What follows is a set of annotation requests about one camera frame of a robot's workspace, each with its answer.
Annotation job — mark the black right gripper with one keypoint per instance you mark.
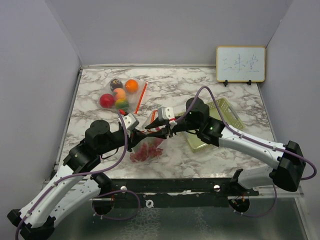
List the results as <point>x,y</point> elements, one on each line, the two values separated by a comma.
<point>161,133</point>

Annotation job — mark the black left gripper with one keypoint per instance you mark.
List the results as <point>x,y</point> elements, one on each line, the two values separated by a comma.
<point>136,136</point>

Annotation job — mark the dark purple grape bunch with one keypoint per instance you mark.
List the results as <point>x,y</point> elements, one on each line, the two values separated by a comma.
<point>148,149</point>

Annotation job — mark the clear zip bag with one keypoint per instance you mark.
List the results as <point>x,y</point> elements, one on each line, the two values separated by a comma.
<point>133,99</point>
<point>150,119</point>

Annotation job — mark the yellow green mango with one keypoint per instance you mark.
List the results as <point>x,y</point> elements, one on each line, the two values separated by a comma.
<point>122,104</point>

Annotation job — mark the peach orange pink fruit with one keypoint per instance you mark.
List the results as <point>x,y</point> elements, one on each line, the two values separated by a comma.
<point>119,93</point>

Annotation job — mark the clear zip top bag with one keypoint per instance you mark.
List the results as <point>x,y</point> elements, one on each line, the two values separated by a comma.
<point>133,99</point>

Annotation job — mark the red apple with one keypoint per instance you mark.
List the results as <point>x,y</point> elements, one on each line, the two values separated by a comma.
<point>106,101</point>

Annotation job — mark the dark purple plum fruit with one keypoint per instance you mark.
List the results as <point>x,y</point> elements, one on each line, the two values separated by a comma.
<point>115,84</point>

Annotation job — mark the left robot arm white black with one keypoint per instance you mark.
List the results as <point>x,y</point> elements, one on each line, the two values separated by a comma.
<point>75,182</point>

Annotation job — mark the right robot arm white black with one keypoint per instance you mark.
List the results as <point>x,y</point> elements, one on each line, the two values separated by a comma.
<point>284,163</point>

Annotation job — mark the pale green plastic basket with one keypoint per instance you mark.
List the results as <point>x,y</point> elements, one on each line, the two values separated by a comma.
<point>229,115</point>

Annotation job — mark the small framed whiteboard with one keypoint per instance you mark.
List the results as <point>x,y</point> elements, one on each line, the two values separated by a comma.
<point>240,64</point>

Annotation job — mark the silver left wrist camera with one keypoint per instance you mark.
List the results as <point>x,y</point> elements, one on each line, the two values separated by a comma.
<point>130,122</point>

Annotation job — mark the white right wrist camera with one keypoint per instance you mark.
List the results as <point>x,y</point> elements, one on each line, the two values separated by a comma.
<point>166,116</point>

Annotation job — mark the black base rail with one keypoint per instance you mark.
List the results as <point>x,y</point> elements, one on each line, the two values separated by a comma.
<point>167,192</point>

